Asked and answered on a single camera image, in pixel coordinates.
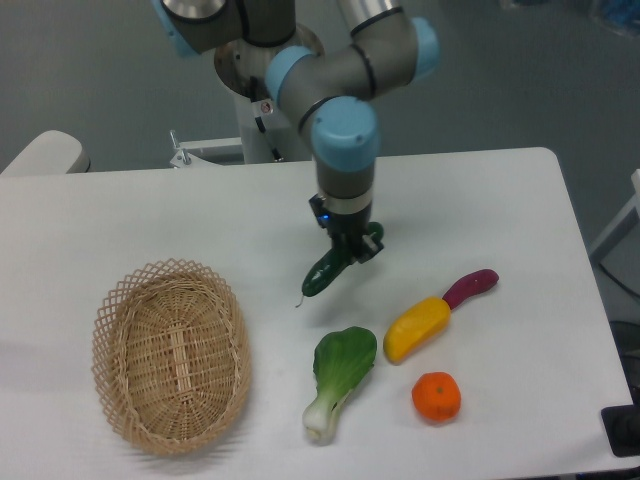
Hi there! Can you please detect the white furniture at right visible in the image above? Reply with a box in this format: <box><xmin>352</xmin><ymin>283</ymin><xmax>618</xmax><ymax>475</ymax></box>
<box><xmin>588</xmin><ymin>170</ymin><xmax>639</xmax><ymax>265</ymax></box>

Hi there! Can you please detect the green cucumber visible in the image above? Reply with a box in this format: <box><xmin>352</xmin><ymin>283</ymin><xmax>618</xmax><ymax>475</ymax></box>
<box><xmin>298</xmin><ymin>221</ymin><xmax>385</xmax><ymax>306</ymax></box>

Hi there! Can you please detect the green bok choy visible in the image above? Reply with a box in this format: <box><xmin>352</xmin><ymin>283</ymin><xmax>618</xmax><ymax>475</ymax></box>
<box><xmin>302</xmin><ymin>326</ymin><xmax>377</xmax><ymax>444</ymax></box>

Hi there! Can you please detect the purple sweet potato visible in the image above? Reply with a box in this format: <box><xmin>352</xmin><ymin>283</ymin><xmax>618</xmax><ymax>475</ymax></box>
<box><xmin>442</xmin><ymin>269</ymin><xmax>500</xmax><ymax>310</ymax></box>

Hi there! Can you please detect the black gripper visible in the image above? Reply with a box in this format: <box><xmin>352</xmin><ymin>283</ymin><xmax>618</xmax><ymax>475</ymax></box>
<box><xmin>309</xmin><ymin>194</ymin><xmax>384</xmax><ymax>264</ymax></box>

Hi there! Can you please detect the woven wicker basket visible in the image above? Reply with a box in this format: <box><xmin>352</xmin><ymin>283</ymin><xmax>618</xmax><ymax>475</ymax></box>
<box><xmin>91</xmin><ymin>259</ymin><xmax>251</xmax><ymax>456</ymax></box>

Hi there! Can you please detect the black device at table edge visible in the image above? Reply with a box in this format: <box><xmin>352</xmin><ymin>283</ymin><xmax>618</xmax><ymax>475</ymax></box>
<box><xmin>601</xmin><ymin>405</ymin><xmax>639</xmax><ymax>458</ymax></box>

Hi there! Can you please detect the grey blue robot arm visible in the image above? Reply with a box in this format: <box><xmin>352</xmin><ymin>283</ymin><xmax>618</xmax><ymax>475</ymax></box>
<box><xmin>153</xmin><ymin>1</ymin><xmax>440</xmax><ymax>263</ymax></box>

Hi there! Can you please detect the white chair armrest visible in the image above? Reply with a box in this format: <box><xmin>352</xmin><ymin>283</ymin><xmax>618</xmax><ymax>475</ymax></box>
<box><xmin>1</xmin><ymin>130</ymin><xmax>91</xmax><ymax>178</ymax></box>

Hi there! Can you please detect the orange tangerine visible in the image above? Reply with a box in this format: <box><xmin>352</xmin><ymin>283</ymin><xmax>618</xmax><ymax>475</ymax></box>
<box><xmin>411</xmin><ymin>372</ymin><xmax>462</xmax><ymax>423</ymax></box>

